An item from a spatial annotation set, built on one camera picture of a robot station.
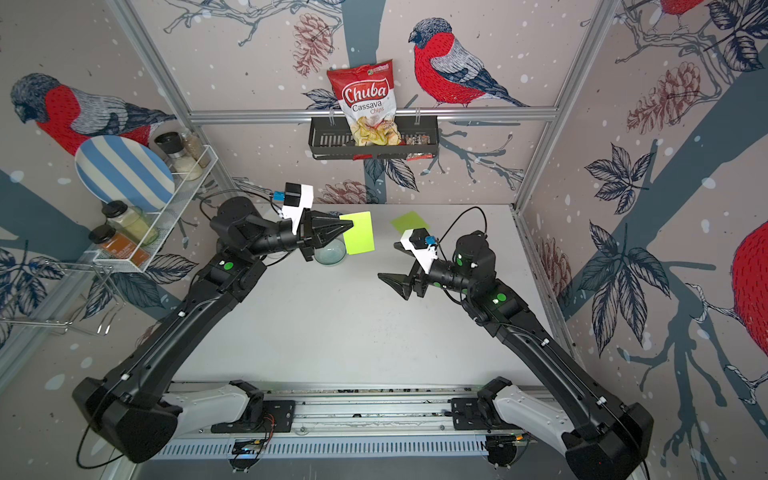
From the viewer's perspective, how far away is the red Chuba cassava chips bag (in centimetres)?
80

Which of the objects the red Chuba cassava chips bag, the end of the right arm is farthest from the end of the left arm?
the red Chuba cassava chips bag

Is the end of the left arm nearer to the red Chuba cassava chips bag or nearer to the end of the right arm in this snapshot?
the end of the right arm
